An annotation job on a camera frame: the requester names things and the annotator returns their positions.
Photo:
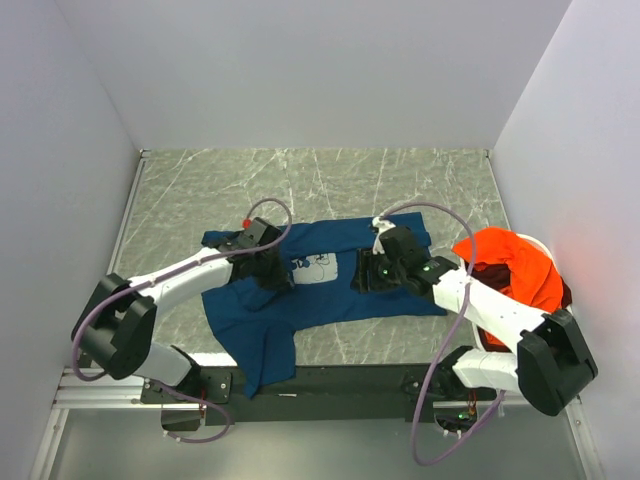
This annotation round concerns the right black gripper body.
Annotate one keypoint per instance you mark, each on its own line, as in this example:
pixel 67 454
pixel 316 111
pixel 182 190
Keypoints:
pixel 382 272

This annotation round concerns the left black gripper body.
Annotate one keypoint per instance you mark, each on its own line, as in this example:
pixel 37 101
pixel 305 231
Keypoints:
pixel 271 269

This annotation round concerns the blue t shirt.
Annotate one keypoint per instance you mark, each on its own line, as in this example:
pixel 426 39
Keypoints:
pixel 256 327

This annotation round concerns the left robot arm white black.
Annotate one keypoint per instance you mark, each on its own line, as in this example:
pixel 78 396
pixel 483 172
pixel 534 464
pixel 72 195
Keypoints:
pixel 116 327

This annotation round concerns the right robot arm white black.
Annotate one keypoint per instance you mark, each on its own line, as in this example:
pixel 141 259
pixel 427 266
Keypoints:
pixel 546 359

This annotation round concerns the dark maroon garment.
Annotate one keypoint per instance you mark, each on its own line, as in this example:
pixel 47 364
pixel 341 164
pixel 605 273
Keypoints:
pixel 495 276

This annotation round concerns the orange t shirt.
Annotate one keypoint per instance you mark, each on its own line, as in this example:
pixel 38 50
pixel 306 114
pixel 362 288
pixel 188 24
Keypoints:
pixel 525 265

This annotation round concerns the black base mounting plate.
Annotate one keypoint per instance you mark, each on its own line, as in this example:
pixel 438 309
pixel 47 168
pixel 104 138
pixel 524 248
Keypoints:
pixel 347 392

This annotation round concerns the white laundry basket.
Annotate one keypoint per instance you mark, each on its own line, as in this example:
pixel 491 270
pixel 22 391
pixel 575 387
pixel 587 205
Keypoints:
pixel 540 250

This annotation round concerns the black t shirt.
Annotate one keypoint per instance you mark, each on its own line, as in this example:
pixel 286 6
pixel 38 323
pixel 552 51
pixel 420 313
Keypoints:
pixel 567 298

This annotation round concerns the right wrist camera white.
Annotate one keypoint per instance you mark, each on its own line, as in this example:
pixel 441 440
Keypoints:
pixel 380 226

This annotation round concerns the aluminium frame rail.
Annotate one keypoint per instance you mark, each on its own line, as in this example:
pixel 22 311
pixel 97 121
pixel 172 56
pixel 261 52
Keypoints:
pixel 104 394

